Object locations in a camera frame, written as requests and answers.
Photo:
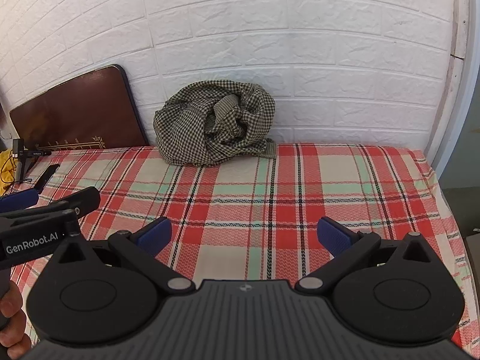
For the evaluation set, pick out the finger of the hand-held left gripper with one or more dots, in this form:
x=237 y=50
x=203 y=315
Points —
x=84 y=198
x=17 y=200

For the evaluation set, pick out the black smartphone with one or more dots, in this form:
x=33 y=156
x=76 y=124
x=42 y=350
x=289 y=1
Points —
x=47 y=178

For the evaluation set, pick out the grey box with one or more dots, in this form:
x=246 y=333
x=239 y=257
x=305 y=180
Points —
x=473 y=247

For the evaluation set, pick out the yellow cloth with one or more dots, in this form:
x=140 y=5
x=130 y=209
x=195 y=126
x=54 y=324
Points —
x=6 y=168

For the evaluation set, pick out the white door frame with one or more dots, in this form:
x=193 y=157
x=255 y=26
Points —
x=455 y=63

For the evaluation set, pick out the person's left hand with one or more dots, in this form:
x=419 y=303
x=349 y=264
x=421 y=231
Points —
x=15 y=326

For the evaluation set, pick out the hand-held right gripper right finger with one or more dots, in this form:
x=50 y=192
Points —
x=332 y=234

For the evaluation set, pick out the small black tripod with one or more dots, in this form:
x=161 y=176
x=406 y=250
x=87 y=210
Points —
x=18 y=150

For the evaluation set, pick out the olive striped shirt checked lining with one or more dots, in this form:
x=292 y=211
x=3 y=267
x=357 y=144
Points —
x=195 y=127

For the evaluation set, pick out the red green plaid bed sheet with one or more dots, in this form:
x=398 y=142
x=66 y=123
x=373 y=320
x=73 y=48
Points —
x=262 y=202

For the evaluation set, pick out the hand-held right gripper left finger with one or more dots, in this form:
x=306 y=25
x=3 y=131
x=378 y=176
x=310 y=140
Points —
x=157 y=234

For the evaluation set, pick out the brown panel gold ornament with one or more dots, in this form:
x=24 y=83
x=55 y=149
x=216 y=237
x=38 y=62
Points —
x=75 y=112

